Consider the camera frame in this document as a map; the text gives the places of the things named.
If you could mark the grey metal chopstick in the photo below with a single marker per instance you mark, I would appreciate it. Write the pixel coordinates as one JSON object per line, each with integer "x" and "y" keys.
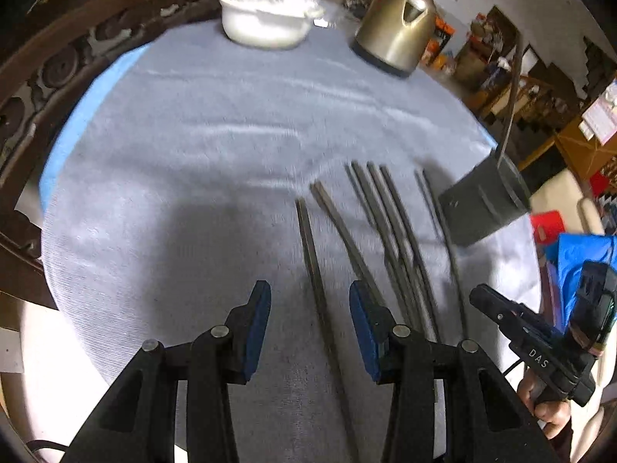
{"x": 512, "y": 91}
{"x": 337, "y": 226}

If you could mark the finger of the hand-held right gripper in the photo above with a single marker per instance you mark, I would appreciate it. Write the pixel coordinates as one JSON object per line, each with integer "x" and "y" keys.
{"x": 595, "y": 299}
{"x": 501, "y": 311}

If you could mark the pair of chopsticks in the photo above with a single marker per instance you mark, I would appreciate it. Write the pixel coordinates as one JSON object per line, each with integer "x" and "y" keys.
{"x": 318, "y": 275}

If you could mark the red bag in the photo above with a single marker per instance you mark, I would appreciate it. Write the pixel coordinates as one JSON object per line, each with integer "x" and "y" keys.
{"x": 547, "y": 226}

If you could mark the person's right hand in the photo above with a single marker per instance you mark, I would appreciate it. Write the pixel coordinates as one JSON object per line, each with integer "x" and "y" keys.
{"x": 549, "y": 415}

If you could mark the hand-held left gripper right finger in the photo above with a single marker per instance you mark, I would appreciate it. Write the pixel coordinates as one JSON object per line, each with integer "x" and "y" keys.
{"x": 361, "y": 328}

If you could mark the bright blue underlay cloth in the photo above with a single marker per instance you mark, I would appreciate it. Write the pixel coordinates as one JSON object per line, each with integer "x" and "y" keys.
{"x": 82, "y": 111}

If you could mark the cream cushion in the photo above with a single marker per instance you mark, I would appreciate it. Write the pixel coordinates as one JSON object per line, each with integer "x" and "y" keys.
{"x": 559, "y": 193}

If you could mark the orange boxes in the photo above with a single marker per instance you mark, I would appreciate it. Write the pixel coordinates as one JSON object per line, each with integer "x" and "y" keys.
{"x": 438, "y": 41}

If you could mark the golden electric kettle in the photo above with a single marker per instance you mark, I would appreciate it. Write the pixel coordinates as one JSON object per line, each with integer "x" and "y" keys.
{"x": 390, "y": 29}

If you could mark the white ceramic bowl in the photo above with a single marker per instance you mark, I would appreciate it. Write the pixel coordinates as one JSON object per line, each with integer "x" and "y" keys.
{"x": 265, "y": 24}

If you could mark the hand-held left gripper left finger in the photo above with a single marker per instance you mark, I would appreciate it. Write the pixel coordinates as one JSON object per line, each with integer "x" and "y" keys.
{"x": 258, "y": 328}

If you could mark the grey metal utensil holder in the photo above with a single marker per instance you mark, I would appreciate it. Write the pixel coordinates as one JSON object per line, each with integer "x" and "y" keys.
{"x": 477, "y": 207}

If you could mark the blue fabric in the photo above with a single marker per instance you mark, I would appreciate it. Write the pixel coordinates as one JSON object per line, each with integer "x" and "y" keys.
{"x": 573, "y": 260}

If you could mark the grey-blue tablecloth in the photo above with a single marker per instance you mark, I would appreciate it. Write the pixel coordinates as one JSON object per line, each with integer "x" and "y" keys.
{"x": 217, "y": 154}

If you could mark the bundle of metal chopsticks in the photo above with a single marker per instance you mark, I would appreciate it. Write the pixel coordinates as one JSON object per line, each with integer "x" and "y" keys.
{"x": 409, "y": 279}

